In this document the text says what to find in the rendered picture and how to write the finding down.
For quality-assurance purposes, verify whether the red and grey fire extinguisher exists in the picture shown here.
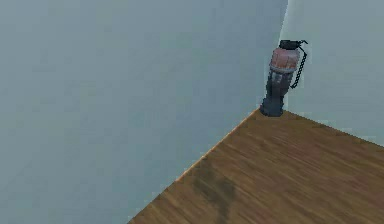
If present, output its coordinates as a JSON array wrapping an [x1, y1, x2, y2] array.
[[259, 39, 309, 118]]

